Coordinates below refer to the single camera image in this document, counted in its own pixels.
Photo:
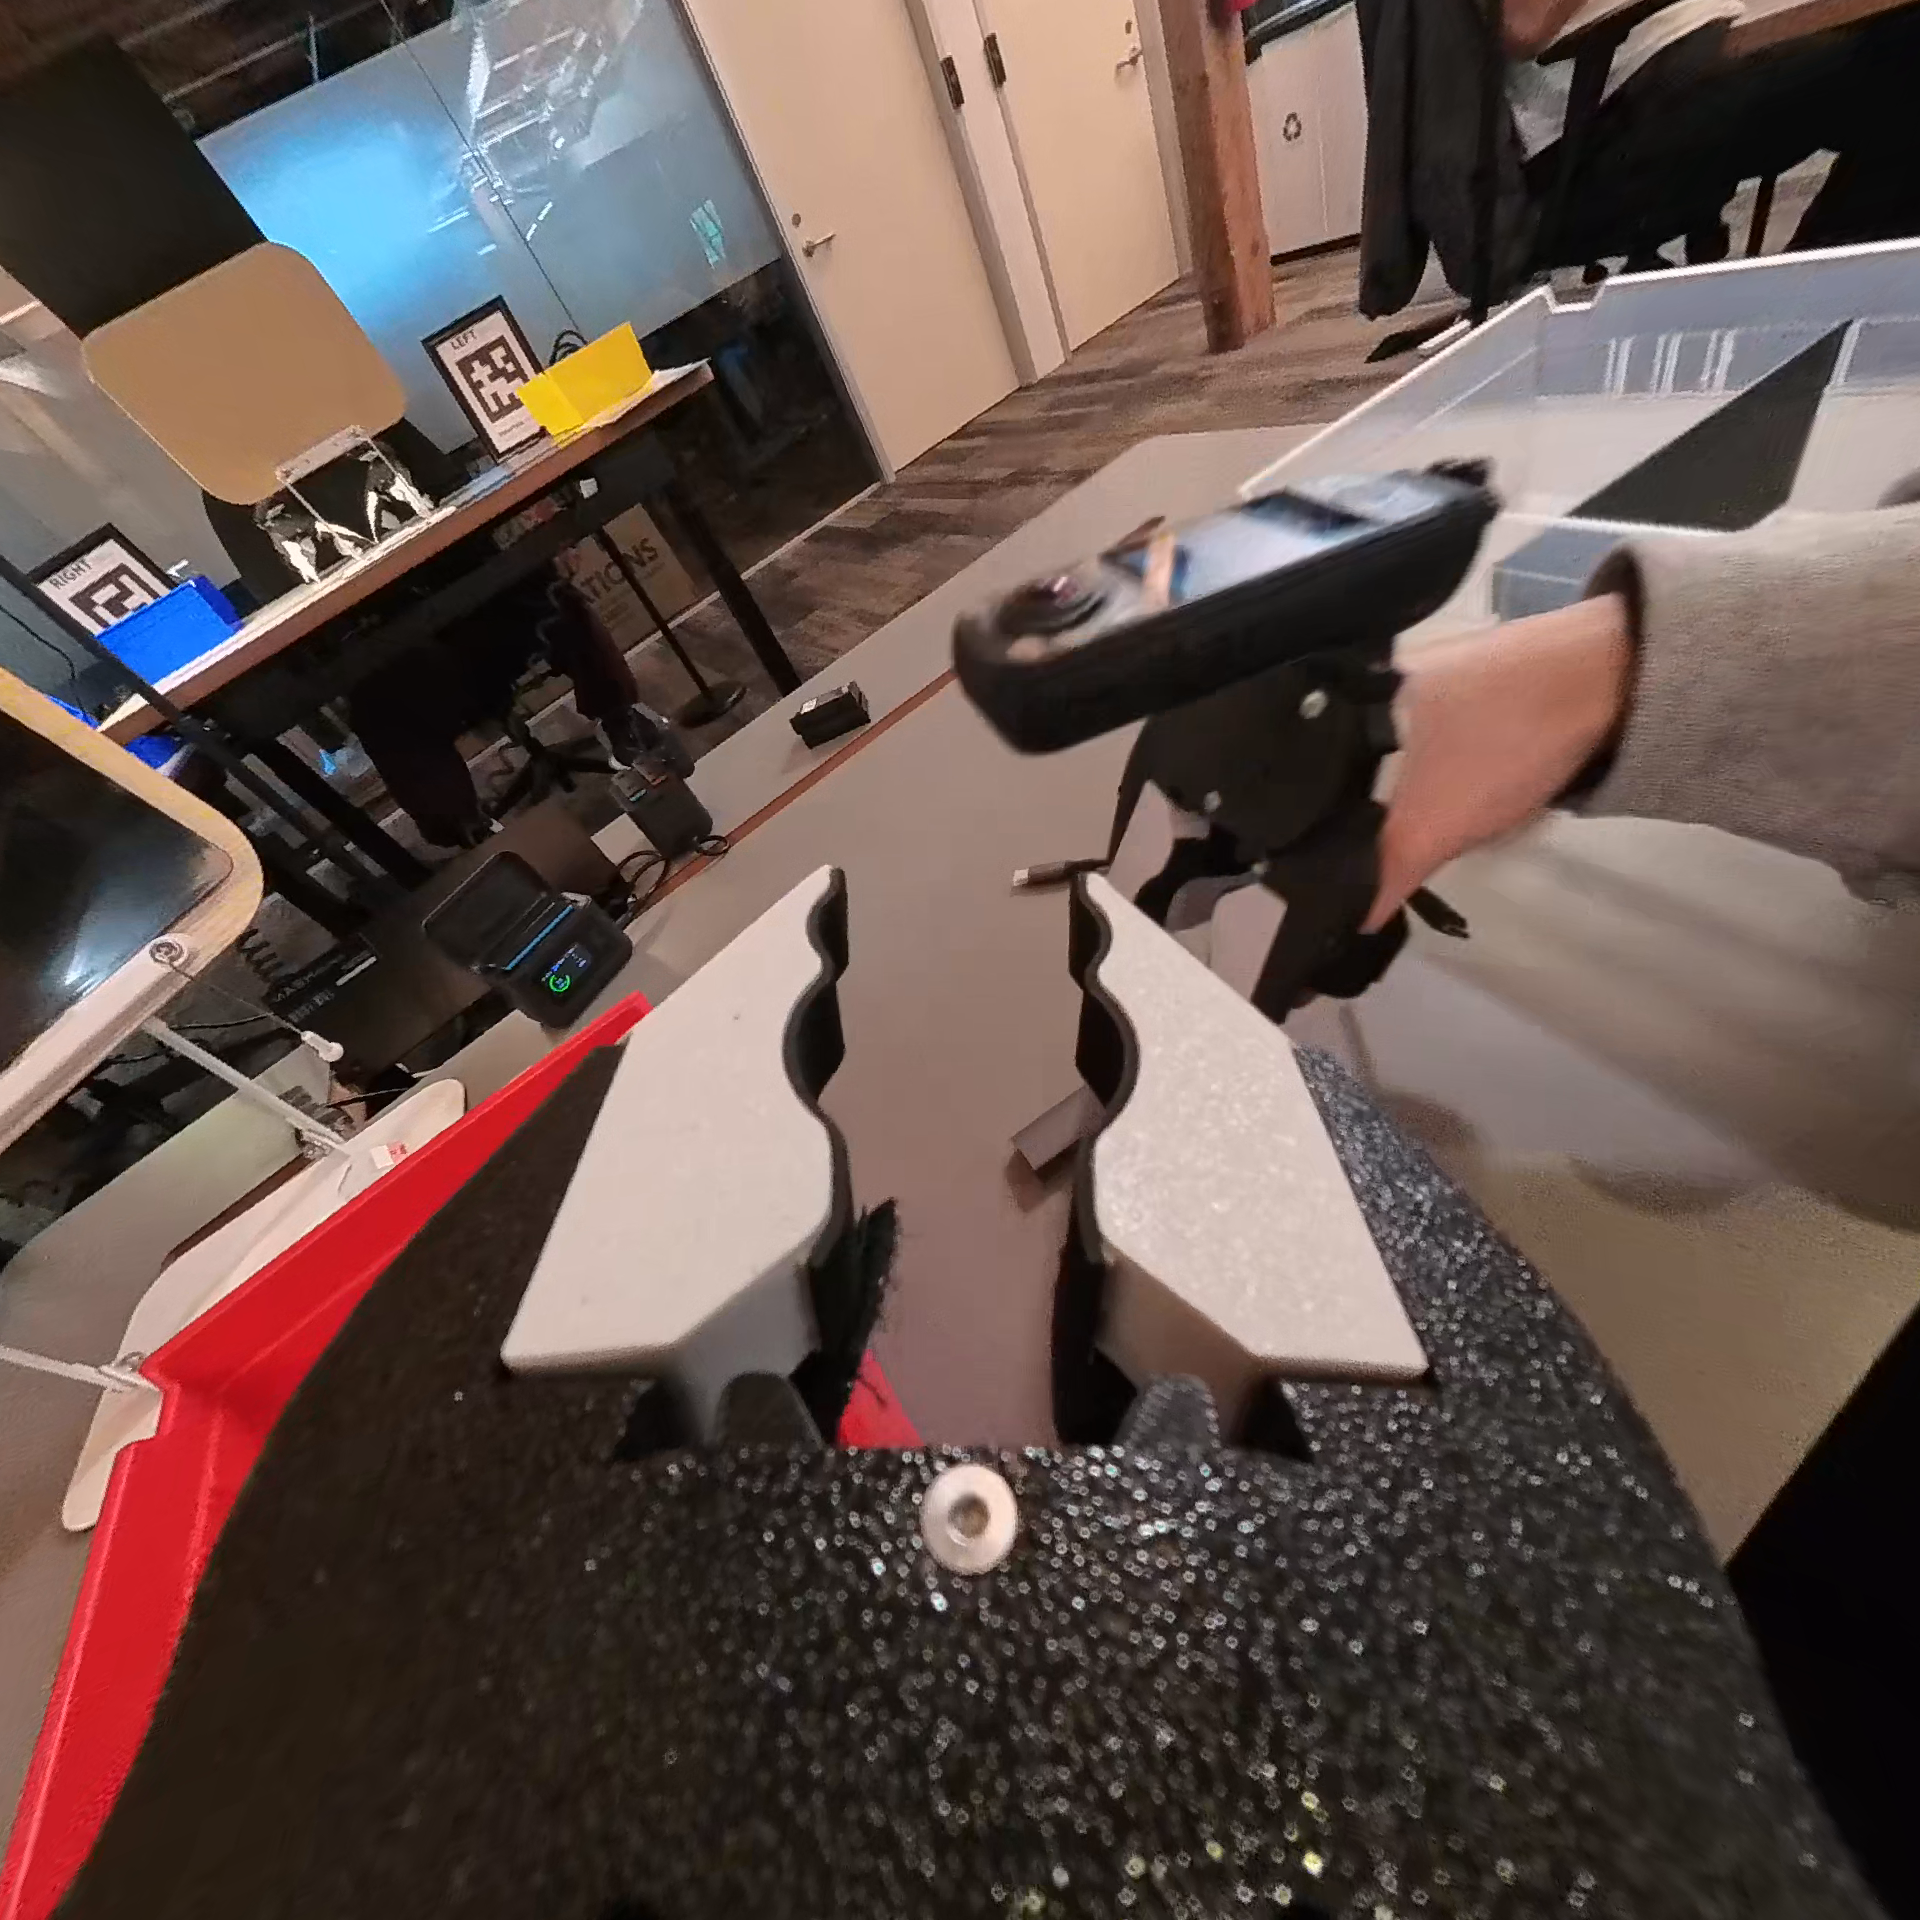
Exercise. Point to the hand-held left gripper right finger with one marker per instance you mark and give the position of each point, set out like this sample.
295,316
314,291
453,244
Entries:
1231,1202

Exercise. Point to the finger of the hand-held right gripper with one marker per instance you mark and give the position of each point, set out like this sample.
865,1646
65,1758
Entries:
1207,901

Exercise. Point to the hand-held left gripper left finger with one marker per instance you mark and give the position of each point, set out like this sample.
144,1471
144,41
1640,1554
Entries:
705,1171

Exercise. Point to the person's right forearm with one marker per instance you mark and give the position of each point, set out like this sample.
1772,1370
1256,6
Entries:
1769,691

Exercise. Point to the person's right hand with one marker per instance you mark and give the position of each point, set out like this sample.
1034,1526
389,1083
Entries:
1500,735

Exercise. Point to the black power station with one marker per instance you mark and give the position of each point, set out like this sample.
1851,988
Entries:
524,938

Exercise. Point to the black power adapter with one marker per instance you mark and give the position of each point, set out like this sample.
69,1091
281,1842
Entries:
661,810

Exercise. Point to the small black box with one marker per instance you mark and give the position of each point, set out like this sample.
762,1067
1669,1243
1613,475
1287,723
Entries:
829,717

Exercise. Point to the white door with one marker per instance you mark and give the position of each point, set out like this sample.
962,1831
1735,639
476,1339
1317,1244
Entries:
855,225
1079,165

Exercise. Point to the white cabinet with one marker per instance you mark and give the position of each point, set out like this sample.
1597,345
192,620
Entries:
1308,135

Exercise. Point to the clear plastic bin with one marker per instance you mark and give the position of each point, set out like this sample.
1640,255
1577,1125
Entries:
1650,331

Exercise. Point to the black jacket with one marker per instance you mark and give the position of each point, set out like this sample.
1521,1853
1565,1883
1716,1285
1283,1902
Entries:
1440,149

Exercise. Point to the red plastic bin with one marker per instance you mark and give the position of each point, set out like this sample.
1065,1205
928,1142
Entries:
164,1501

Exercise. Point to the wooden framed dark panel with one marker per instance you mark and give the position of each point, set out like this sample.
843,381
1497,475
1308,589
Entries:
90,885

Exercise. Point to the yellow bin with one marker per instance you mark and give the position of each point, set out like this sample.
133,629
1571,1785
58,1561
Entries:
585,383

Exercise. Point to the wooden desk black legs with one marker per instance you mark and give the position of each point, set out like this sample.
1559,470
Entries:
450,503

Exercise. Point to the clear acrylic stand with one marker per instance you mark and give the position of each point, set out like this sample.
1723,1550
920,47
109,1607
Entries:
345,503

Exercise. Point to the blue bin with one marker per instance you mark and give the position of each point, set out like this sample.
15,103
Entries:
164,629

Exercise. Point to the black white tag sign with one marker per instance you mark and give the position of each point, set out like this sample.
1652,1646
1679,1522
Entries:
106,586
487,377

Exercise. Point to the small beige panel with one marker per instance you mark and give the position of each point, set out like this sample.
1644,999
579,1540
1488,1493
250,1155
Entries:
241,369

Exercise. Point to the wooden post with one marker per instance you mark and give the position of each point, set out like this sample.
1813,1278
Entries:
1219,165

